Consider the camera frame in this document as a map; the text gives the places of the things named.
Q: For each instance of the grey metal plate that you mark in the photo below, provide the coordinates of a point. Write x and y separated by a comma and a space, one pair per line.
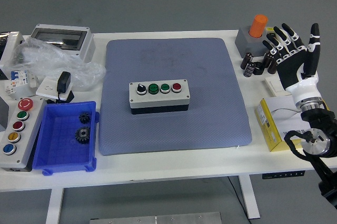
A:
155, 218

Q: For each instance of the large black gear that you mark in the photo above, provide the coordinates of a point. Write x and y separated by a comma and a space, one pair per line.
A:
80, 138

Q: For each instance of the white wall switch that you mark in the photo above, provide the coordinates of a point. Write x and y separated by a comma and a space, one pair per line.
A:
273, 84

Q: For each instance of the grey five-button control box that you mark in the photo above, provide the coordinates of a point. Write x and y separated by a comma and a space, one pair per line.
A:
25, 140

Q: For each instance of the grey-blue padded mat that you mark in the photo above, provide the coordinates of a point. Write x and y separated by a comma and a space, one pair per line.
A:
131, 55

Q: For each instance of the white table leg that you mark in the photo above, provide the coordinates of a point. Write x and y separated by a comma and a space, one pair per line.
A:
248, 197
54, 205

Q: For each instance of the small black gear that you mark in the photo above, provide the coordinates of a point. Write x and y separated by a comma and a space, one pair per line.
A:
84, 117

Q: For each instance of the blue plastic bin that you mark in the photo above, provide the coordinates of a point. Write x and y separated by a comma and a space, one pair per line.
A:
60, 150

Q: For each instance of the black table height controller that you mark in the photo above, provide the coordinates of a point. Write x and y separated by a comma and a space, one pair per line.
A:
283, 174

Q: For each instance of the black power adapter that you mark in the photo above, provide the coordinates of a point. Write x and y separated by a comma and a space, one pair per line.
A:
64, 82

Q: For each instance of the orange cylinder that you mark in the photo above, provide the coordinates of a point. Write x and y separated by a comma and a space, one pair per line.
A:
258, 25

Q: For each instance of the white circuit breaker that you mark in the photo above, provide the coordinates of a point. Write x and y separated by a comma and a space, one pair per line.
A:
18, 76

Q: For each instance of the grey metal object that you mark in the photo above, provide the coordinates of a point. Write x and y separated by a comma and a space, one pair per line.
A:
2, 113

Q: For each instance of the white wall socket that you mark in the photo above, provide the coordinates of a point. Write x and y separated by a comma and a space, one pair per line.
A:
46, 87

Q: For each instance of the clear plastic bag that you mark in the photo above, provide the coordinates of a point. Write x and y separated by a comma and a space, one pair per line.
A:
52, 61

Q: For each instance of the white and yellow cardboard box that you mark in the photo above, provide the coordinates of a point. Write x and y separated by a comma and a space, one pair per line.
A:
266, 126

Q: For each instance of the grey four-button control box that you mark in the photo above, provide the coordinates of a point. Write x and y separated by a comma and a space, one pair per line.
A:
158, 100

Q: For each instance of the black cylindrical capacitor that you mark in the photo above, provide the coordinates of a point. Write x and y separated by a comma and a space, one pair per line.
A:
267, 61
271, 68
247, 61
249, 70

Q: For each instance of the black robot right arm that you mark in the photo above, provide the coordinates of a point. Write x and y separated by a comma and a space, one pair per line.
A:
318, 117

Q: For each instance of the grey block base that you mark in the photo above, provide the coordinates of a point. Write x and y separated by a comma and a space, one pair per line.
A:
250, 46

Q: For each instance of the grey enclosure with clear lid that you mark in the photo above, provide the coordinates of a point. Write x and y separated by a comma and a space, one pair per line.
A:
87, 48

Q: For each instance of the grey switch with red button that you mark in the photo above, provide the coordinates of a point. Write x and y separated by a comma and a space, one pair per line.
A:
269, 29

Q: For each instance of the white junction box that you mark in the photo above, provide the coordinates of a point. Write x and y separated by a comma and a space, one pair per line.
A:
13, 48

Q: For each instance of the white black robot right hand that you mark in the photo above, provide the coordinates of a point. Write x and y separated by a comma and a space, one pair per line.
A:
292, 69

